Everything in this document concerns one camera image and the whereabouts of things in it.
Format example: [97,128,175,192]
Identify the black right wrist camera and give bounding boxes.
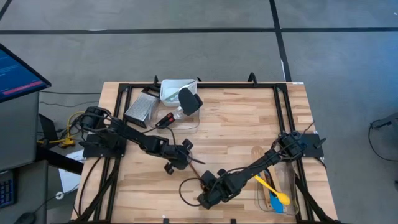
[222,177,243,195]

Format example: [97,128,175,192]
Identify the yellow silicone spoon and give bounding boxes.
[254,174,292,207]

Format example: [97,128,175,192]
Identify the white paper sheet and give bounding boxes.
[58,149,85,194]

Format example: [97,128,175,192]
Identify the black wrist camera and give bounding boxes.
[222,177,243,195]
[163,143,183,157]

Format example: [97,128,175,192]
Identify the computer monitor blue screen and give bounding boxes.
[0,42,52,104]

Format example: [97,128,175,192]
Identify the clear plastic container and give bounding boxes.
[252,154,300,217]
[150,102,201,134]

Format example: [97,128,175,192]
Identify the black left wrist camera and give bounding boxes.
[163,143,183,157]

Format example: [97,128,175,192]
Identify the black angled panel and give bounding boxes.
[39,113,60,142]

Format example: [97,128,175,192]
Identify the white plastic bin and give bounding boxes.
[160,78,198,108]

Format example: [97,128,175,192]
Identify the black keyboard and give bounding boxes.
[0,169,17,210]

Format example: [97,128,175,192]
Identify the black aluminium table frame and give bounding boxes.
[70,81,341,224]

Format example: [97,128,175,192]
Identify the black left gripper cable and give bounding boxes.
[138,125,177,147]

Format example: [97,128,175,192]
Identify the light wooden slotted spatula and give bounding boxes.
[250,145,274,211]

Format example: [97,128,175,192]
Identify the black computer mouse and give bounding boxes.
[13,212,37,224]

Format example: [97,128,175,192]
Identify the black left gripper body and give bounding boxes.
[161,138,194,175]

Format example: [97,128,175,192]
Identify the large blue silicone spoon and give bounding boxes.
[268,190,288,215]

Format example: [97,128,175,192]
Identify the black desk beam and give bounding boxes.
[35,146,85,175]

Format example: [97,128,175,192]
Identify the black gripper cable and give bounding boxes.
[138,125,177,147]
[178,176,208,208]

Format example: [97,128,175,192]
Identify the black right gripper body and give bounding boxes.
[197,169,242,210]

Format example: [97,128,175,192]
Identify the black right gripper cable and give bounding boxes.
[178,176,208,208]

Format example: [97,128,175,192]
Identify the yellow cable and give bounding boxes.
[36,111,91,148]

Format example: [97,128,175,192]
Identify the black rectangular turner spatula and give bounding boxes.
[154,93,205,129]

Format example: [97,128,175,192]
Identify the black mesh organizer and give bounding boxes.
[124,91,161,129]

